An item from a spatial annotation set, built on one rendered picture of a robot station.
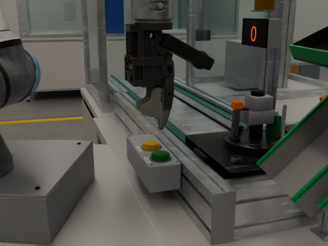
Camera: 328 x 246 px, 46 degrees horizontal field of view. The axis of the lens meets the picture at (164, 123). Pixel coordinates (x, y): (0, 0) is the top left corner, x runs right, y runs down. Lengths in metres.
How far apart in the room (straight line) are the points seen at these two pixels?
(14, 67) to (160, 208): 0.42
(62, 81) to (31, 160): 4.99
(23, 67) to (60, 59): 4.91
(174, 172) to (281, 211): 0.22
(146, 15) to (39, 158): 0.38
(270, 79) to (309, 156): 0.45
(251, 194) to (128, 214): 0.26
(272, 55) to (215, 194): 0.51
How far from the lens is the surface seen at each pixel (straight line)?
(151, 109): 0.75
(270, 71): 1.07
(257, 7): 1.04
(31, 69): 0.90
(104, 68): 1.56
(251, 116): 0.83
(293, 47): 0.62
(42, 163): 0.84
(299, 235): 0.78
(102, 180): 0.97
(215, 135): 0.94
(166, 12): 0.73
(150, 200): 0.86
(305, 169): 0.64
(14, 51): 0.87
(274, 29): 1.01
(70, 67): 5.80
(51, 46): 5.77
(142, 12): 0.72
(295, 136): 0.66
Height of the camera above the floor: 1.26
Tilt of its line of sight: 16 degrees down
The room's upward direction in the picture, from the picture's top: straight up
